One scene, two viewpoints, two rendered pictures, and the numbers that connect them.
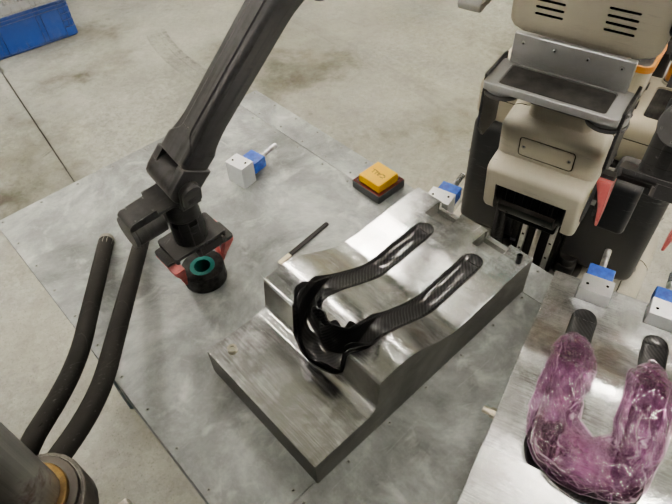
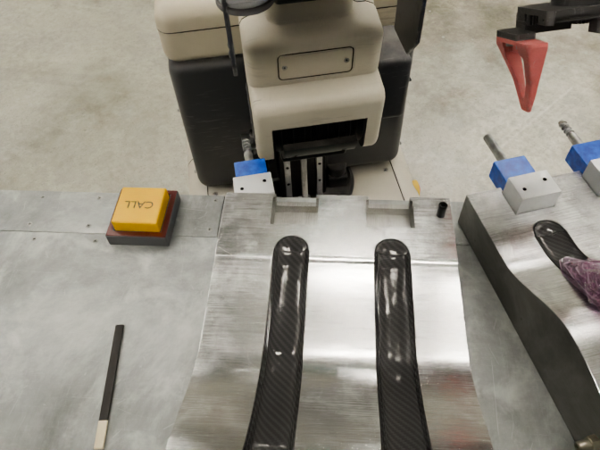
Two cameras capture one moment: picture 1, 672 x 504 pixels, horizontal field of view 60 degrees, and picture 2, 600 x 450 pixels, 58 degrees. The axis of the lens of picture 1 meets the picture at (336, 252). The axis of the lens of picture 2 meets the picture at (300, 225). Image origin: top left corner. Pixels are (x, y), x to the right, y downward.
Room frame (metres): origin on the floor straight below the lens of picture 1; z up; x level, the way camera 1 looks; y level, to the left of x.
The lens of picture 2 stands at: (0.47, 0.06, 1.37)
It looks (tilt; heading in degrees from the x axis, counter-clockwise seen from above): 53 degrees down; 317
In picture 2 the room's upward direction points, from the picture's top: 3 degrees counter-clockwise
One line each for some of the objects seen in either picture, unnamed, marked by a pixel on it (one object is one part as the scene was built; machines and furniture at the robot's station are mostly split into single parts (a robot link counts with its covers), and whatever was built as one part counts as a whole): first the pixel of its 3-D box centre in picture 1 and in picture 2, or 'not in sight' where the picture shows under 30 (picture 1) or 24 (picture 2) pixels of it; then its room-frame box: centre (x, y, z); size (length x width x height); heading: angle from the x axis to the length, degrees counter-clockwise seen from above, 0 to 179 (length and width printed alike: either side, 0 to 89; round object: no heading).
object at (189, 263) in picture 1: (204, 271); not in sight; (0.71, 0.25, 0.82); 0.08 x 0.08 x 0.04
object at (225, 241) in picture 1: (210, 246); not in sight; (0.73, 0.23, 0.87); 0.07 x 0.07 x 0.09; 40
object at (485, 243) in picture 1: (490, 251); (388, 220); (0.67, -0.27, 0.87); 0.05 x 0.05 x 0.04; 40
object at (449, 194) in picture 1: (449, 191); (251, 171); (0.88, -0.24, 0.83); 0.13 x 0.05 x 0.05; 144
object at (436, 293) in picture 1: (387, 285); (343, 382); (0.57, -0.08, 0.92); 0.35 x 0.16 x 0.09; 130
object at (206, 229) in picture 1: (188, 228); not in sight; (0.71, 0.25, 0.94); 0.10 x 0.07 x 0.07; 130
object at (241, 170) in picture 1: (255, 159); not in sight; (1.02, 0.17, 0.83); 0.13 x 0.05 x 0.05; 139
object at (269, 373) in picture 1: (375, 305); (329, 417); (0.57, -0.06, 0.87); 0.50 x 0.26 x 0.14; 130
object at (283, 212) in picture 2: (443, 220); (295, 218); (0.75, -0.20, 0.87); 0.05 x 0.05 x 0.04; 40
